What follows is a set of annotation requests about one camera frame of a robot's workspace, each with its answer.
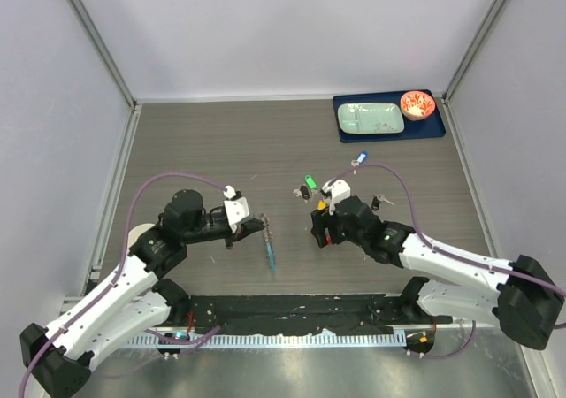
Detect metal keyring holder blue handle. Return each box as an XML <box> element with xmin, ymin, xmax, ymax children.
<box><xmin>259</xmin><ymin>213</ymin><xmax>276</xmax><ymax>273</ymax></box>

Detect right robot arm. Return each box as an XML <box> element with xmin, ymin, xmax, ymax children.
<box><xmin>310</xmin><ymin>196</ymin><xmax>564</xmax><ymax>350</ymax></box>

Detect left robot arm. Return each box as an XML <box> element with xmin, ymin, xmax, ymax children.
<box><xmin>19</xmin><ymin>187</ymin><xmax>265</xmax><ymax>397</ymax></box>

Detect black tagged key bunch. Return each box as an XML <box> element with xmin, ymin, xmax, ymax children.
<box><xmin>293</xmin><ymin>185</ymin><xmax>310</xmax><ymax>202</ymax></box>

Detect green tagged key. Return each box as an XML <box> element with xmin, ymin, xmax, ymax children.
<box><xmin>304</xmin><ymin>175</ymin><xmax>318</xmax><ymax>193</ymax></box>

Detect blue tagged key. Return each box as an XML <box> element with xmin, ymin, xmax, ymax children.
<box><xmin>350</xmin><ymin>151</ymin><xmax>368</xmax><ymax>167</ymax></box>

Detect light green rectangular plate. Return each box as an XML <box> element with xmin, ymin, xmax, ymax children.
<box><xmin>337</xmin><ymin>103</ymin><xmax>404</xmax><ymax>135</ymax></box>

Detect red patterned bowl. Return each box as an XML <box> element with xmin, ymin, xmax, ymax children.
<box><xmin>400</xmin><ymin>90</ymin><xmax>436</xmax><ymax>121</ymax></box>

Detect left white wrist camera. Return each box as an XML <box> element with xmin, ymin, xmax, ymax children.
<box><xmin>223</xmin><ymin>186</ymin><xmax>252</xmax><ymax>233</ymax></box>

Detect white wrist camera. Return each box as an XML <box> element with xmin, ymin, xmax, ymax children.
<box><xmin>320</xmin><ymin>179</ymin><xmax>351</xmax><ymax>215</ymax></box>
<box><xmin>223</xmin><ymin>186</ymin><xmax>252</xmax><ymax>233</ymax></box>

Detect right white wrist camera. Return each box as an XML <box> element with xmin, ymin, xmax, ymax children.
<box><xmin>320</xmin><ymin>179</ymin><xmax>351</xmax><ymax>215</ymax></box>

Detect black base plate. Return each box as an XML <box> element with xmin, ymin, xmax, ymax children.
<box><xmin>159</xmin><ymin>294</ymin><xmax>453</xmax><ymax>338</ymax></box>

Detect white slotted cable duct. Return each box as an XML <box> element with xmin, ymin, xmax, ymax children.
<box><xmin>127</xmin><ymin>330</ymin><xmax>407</xmax><ymax>349</ymax></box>

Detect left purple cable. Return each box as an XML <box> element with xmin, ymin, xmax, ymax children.
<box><xmin>18</xmin><ymin>172</ymin><xmax>229</xmax><ymax>398</ymax></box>

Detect aluminium frame rail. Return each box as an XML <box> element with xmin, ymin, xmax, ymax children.
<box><xmin>61</xmin><ymin>102</ymin><xmax>142</xmax><ymax>312</ymax></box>

